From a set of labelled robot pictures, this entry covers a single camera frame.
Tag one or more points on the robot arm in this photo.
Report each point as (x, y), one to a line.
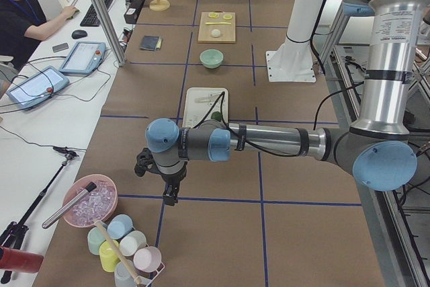
(374, 149)

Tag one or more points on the grey smartphone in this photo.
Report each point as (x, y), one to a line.
(60, 47)

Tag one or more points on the metal stirring tube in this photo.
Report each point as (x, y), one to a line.
(62, 211)

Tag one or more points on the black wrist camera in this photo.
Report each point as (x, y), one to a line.
(144, 163)

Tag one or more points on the grey cup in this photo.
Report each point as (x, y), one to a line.
(122, 276)

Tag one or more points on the seated person in black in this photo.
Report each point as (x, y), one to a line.
(24, 26)

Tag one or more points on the near teach pendant tablet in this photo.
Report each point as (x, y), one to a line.
(37, 88)

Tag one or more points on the green ceramic bowl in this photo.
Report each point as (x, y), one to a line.
(211, 58)

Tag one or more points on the blue cup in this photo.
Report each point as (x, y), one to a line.
(120, 226)

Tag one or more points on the dark grey folded cloth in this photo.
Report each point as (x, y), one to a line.
(151, 43)

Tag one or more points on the white central pillar mount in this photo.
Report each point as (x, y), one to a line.
(292, 61)

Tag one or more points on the black box device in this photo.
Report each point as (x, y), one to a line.
(133, 11)

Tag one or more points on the white cup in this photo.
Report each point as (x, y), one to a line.
(132, 242)

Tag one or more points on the yellow cup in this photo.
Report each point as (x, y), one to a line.
(108, 257)

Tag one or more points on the black computer mouse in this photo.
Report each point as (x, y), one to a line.
(78, 34)

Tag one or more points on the green cup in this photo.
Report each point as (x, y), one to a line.
(94, 240)

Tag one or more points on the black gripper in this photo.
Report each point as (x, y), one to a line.
(173, 177)

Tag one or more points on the white ceramic spoon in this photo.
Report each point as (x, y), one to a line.
(203, 100)

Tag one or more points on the yellow plastic knife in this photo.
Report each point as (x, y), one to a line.
(217, 23)

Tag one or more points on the pink cup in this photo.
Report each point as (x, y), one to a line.
(147, 259)

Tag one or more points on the black tripod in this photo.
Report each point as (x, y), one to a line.
(13, 236)

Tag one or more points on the wooden cutting board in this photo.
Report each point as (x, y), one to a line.
(228, 32)

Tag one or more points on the green lime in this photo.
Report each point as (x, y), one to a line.
(216, 116)

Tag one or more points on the teach pendant tablet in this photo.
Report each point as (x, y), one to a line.
(83, 58)
(37, 88)

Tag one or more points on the aluminium frame post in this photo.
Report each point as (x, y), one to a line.
(109, 31)

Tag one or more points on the far teach pendant tablet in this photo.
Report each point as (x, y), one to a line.
(83, 58)

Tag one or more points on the red bottle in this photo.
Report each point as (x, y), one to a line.
(20, 261)

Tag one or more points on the white rectangular tray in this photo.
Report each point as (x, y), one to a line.
(193, 112)

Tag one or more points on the pink bowl of ice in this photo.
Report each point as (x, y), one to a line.
(99, 204)

